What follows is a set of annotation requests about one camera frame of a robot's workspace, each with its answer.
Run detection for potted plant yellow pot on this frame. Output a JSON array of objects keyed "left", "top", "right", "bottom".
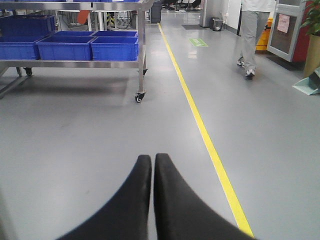
[{"left": 300, "top": 0, "right": 320, "bottom": 78}]

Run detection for walking person grey clothes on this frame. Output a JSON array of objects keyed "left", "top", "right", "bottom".
[{"left": 236, "top": 0, "right": 275, "bottom": 79}]

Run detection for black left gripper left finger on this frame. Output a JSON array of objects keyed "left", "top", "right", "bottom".
[{"left": 60, "top": 154, "right": 152, "bottom": 240}]

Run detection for stainless steel trolley cart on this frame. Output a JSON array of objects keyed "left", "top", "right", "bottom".
[{"left": 0, "top": 0, "right": 154, "bottom": 103}]

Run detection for teal dustpan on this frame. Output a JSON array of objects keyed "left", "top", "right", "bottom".
[{"left": 292, "top": 67, "right": 320, "bottom": 96}]

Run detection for blue crate front middle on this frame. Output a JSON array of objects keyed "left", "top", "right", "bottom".
[{"left": 36, "top": 35, "right": 95, "bottom": 61}]

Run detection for blue crate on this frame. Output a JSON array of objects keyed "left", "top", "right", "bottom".
[
  {"left": 90, "top": 36, "right": 139, "bottom": 62},
  {"left": 36, "top": 35, "right": 95, "bottom": 61},
  {"left": 0, "top": 36, "right": 44, "bottom": 60}
]

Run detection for grey glass door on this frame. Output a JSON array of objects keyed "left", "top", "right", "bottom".
[{"left": 267, "top": 0, "right": 309, "bottom": 63}]

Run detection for blue crate front right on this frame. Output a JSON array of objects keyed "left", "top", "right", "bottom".
[{"left": 90, "top": 36, "right": 139, "bottom": 62}]

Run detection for blue crate front left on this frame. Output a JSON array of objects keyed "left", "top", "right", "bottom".
[{"left": 0, "top": 36, "right": 44, "bottom": 60}]

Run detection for small grey waste bin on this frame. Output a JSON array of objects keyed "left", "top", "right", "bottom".
[{"left": 212, "top": 17, "right": 224, "bottom": 32}]

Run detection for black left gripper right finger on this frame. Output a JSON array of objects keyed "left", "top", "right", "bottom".
[{"left": 153, "top": 153, "right": 252, "bottom": 240}]

